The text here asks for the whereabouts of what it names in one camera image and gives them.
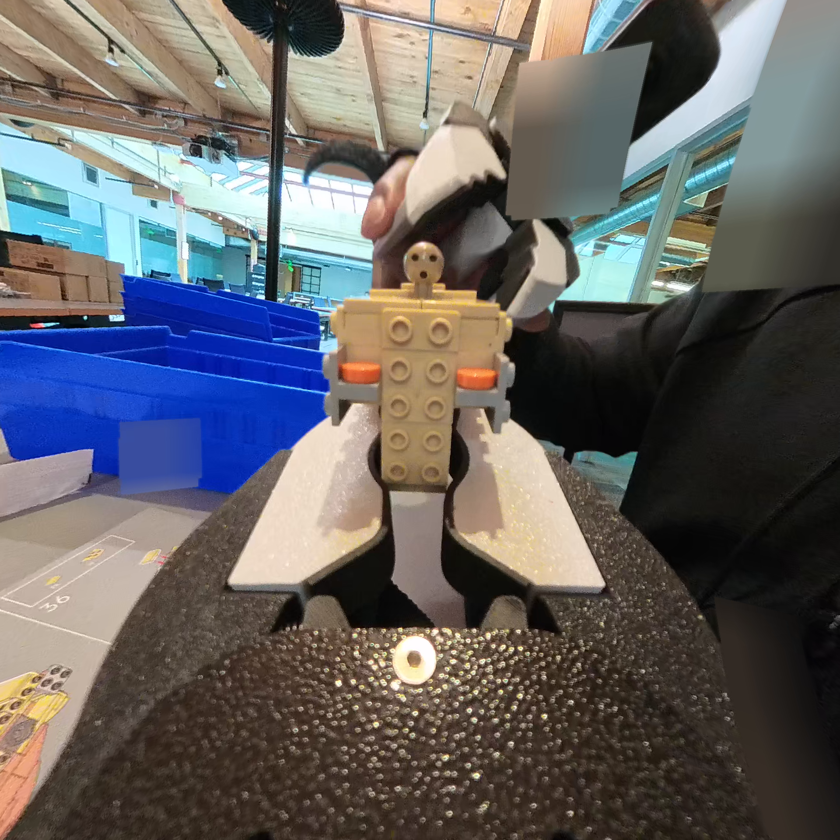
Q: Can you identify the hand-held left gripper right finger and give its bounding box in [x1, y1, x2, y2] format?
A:
[443, 414, 609, 595]

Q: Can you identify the tan brick model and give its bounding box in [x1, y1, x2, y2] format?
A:
[323, 242, 517, 494]

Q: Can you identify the grey desk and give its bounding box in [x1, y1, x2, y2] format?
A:
[0, 447, 283, 840]

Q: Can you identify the grey instruction booklet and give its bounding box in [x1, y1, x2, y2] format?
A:
[0, 491, 187, 795]

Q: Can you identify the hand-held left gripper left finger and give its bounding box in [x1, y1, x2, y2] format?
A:
[227, 420, 393, 593]

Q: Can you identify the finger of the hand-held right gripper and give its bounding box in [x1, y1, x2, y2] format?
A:
[478, 217, 582, 330]
[401, 103, 511, 238]

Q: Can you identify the blue plastic bin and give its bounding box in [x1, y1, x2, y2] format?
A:
[121, 275, 324, 350]
[0, 325, 332, 496]

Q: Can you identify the black ceiling projector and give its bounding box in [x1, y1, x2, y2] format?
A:
[188, 130, 242, 164]

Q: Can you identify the person's right hand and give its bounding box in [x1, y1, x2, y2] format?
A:
[361, 171, 435, 284]

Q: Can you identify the person's black jacket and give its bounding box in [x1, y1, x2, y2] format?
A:
[617, 283, 840, 840]

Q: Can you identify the black pole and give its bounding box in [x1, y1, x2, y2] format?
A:
[221, 0, 346, 304]

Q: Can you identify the brown cardboard box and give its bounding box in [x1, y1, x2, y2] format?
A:
[0, 238, 127, 307]

